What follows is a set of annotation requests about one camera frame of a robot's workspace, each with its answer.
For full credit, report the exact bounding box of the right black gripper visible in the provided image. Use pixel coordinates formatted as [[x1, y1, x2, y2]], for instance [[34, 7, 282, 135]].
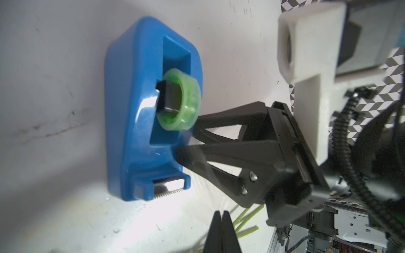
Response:
[[176, 102, 330, 228]]

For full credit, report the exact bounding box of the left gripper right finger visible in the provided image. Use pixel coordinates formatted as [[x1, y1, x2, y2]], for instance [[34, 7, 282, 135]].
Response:
[[221, 211, 242, 253]]

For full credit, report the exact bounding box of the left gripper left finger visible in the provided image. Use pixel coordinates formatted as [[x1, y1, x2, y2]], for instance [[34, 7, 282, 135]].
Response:
[[203, 211, 222, 253]]

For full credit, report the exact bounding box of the artificial rose bouquet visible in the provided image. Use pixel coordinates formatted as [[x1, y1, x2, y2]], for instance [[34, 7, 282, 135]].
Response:
[[233, 205, 264, 239]]

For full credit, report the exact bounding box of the blue tape dispenser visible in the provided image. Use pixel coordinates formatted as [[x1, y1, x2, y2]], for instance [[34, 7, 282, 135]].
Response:
[[104, 16, 203, 201]]

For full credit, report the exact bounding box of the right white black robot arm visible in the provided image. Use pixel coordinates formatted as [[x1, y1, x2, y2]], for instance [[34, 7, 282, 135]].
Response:
[[176, 90, 405, 253]]

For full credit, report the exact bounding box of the green tape roll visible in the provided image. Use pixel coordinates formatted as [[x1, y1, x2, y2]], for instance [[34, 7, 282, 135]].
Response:
[[156, 69, 201, 131]]

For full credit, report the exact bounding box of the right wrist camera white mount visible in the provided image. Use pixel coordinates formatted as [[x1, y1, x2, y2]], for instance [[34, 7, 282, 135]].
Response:
[[277, 2, 385, 165]]

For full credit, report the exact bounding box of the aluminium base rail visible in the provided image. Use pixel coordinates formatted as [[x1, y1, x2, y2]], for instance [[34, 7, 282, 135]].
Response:
[[275, 202, 393, 253]]

